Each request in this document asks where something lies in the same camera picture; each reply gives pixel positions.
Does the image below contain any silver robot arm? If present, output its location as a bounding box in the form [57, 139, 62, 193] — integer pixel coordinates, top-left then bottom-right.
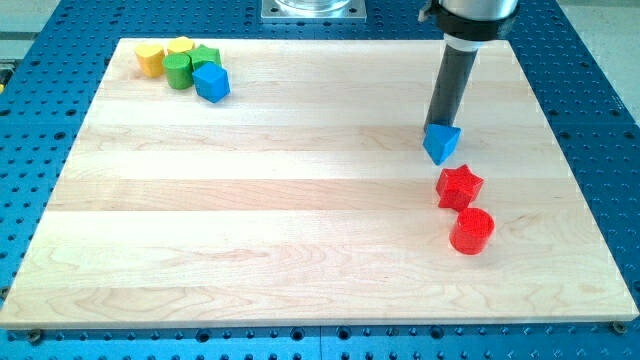
[418, 0, 520, 52]

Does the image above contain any blue perforated table plate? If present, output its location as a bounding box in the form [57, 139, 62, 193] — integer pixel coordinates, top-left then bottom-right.
[1, 1, 639, 359]

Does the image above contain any yellow hexagon block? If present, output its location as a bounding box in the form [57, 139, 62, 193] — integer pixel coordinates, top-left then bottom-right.
[167, 36, 195, 54]

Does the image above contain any green star block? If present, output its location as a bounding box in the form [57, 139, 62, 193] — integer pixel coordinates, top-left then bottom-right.
[186, 45, 222, 70]

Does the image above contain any green cylinder block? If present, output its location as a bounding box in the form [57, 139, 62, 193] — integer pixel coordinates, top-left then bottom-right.
[162, 53, 194, 90]

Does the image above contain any red cylinder block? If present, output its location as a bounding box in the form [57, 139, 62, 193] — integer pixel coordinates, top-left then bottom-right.
[449, 208, 495, 255]

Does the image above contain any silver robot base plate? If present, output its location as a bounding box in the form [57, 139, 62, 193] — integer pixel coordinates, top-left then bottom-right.
[260, 0, 367, 23]

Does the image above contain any red star block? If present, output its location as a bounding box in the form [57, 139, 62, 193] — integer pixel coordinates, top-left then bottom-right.
[436, 165, 484, 212]

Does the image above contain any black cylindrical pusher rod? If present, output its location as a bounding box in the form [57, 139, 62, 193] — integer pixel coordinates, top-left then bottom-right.
[424, 45, 478, 130]

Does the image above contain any light wooden board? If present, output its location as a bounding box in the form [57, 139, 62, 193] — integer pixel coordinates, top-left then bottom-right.
[1, 38, 638, 329]

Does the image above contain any yellow heart block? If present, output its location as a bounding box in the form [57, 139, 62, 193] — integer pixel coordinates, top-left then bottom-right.
[134, 43, 165, 78]

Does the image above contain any blue triangle block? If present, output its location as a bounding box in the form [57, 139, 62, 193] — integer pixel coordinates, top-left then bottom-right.
[423, 124, 462, 165]

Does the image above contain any blue cube block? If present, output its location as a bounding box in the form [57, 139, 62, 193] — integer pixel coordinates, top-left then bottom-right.
[192, 62, 230, 103]

